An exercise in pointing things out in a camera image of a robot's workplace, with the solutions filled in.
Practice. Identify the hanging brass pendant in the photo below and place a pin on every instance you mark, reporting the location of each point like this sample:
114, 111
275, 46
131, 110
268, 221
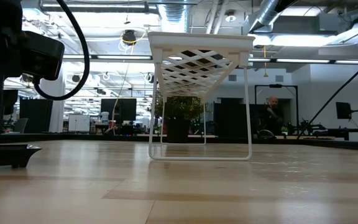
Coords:
265, 74

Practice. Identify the black room divider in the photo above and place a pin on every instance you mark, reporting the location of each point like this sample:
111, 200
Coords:
235, 119

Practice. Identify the white square pillar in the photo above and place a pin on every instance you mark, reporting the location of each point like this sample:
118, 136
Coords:
54, 118

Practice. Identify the green potted plant black pot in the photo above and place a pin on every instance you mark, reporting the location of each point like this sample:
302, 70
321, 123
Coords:
177, 130

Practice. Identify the white cabinet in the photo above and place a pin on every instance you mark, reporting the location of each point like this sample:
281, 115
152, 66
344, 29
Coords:
79, 123

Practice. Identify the grey chair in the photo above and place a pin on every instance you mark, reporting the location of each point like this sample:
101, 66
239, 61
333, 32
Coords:
20, 126

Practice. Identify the white lattice rack on legs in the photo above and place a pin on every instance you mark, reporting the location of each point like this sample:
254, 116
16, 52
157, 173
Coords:
200, 39

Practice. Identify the silver ribbed ceiling pipe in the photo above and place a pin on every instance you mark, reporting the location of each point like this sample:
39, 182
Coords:
264, 15

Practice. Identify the person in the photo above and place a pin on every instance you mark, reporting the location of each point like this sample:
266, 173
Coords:
272, 119

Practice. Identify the black monitor on arm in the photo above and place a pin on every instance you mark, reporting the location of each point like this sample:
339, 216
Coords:
343, 110

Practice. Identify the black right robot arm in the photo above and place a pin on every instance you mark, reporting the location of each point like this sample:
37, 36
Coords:
286, 3

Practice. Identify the small black square plate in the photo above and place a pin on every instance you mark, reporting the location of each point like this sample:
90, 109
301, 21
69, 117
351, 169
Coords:
14, 154

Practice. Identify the long ceiling light strip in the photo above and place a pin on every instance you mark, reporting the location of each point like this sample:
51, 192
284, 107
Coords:
120, 57
303, 60

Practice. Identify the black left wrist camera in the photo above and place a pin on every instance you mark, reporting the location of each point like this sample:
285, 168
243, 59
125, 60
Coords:
42, 54

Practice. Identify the ribbed grey ceiling duct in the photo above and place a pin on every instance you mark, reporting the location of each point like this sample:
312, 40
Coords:
174, 14

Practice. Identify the black gantry stand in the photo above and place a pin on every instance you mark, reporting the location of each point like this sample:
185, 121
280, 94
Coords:
275, 85

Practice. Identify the black monitor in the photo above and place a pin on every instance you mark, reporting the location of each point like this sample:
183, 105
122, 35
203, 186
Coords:
127, 109

